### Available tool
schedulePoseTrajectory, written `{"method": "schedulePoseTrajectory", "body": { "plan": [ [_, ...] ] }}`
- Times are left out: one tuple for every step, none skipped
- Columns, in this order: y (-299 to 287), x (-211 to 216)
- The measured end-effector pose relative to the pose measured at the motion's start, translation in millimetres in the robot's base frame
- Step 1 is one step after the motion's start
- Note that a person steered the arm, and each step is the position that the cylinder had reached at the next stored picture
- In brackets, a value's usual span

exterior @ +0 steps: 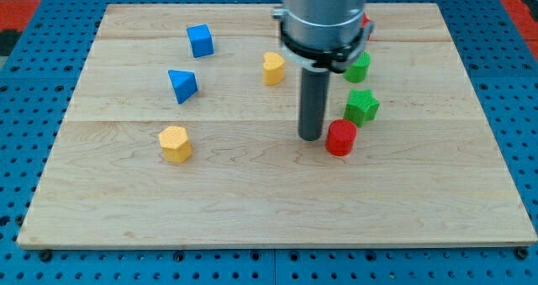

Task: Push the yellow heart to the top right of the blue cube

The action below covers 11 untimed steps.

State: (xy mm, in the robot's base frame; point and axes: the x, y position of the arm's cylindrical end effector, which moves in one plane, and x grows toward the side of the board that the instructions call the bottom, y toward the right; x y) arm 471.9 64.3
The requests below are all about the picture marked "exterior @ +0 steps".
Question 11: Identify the green star block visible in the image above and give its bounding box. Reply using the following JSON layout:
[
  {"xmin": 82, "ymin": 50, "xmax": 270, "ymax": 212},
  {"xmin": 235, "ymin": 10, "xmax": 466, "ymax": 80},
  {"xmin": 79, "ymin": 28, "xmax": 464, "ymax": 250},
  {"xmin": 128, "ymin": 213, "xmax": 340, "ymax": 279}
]
[{"xmin": 343, "ymin": 89, "xmax": 380, "ymax": 128}]

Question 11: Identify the wooden board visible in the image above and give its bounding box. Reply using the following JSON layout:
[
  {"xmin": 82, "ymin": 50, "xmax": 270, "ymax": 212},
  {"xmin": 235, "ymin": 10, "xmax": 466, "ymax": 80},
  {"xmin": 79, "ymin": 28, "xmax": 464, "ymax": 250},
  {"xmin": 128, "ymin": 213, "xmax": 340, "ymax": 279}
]
[{"xmin": 18, "ymin": 3, "xmax": 537, "ymax": 250}]

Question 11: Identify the black mounting clamp ring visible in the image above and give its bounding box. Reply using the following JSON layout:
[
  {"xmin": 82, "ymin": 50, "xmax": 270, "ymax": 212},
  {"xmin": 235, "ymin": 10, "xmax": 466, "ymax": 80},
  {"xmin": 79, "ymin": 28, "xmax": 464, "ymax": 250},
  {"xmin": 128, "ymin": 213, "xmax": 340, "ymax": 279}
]
[{"xmin": 279, "ymin": 23, "xmax": 368, "ymax": 73}]

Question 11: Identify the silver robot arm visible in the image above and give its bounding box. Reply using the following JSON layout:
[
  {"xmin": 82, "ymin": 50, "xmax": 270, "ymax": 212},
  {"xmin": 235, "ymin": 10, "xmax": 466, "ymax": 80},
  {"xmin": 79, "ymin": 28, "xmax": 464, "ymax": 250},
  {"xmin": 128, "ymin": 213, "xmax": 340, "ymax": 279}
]
[{"xmin": 273, "ymin": 0, "xmax": 375, "ymax": 141}]

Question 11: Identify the yellow hexagon block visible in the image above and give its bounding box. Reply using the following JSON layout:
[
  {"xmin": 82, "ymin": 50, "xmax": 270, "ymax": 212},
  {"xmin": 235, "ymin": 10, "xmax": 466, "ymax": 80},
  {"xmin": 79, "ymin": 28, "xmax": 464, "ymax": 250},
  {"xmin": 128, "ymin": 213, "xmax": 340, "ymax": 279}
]
[{"xmin": 158, "ymin": 126, "xmax": 193, "ymax": 163}]

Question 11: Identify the yellow heart block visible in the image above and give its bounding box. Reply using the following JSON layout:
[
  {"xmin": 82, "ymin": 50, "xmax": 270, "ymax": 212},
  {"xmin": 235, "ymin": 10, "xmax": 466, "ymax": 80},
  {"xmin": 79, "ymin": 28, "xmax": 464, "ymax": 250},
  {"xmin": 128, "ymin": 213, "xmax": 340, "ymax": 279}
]
[{"xmin": 262, "ymin": 51, "xmax": 285, "ymax": 86}]

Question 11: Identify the green rounded block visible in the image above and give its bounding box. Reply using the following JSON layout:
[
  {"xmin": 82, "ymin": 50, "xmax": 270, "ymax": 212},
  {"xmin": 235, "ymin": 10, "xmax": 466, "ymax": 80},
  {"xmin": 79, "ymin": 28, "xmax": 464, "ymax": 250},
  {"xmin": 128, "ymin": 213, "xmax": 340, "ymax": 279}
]
[{"xmin": 343, "ymin": 51, "xmax": 372, "ymax": 83}]

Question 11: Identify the blue triangular prism block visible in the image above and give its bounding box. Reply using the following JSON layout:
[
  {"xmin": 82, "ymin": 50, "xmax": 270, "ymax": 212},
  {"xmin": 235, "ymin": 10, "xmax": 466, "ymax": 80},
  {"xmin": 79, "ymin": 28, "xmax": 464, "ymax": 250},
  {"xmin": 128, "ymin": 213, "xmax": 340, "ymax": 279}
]
[{"xmin": 168, "ymin": 70, "xmax": 198, "ymax": 104}]

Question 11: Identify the red cylinder block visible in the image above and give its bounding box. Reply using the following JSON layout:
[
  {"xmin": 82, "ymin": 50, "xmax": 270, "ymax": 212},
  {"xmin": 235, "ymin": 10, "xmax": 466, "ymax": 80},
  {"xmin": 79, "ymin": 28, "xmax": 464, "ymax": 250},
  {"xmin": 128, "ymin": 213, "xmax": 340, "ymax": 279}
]
[{"xmin": 325, "ymin": 119, "xmax": 357, "ymax": 156}]

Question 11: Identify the red block behind arm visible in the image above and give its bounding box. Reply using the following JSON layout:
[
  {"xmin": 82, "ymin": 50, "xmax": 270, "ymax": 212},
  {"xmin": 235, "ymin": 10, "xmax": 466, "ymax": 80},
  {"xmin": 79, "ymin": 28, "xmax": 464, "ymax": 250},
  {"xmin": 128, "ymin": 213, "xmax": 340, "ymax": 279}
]
[{"xmin": 361, "ymin": 13, "xmax": 374, "ymax": 40}]

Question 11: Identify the blue cube block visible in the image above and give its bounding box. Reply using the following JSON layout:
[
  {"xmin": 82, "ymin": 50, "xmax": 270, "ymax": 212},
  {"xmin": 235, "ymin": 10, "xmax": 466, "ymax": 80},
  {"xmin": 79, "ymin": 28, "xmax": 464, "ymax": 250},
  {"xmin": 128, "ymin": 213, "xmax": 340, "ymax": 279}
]
[{"xmin": 187, "ymin": 24, "xmax": 214, "ymax": 58}]

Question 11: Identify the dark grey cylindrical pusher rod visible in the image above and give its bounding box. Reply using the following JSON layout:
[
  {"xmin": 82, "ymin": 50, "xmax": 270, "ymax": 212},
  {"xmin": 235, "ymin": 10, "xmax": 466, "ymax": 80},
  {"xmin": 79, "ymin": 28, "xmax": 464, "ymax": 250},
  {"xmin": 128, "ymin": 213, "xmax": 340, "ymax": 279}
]
[{"xmin": 298, "ymin": 68, "xmax": 330, "ymax": 141}]

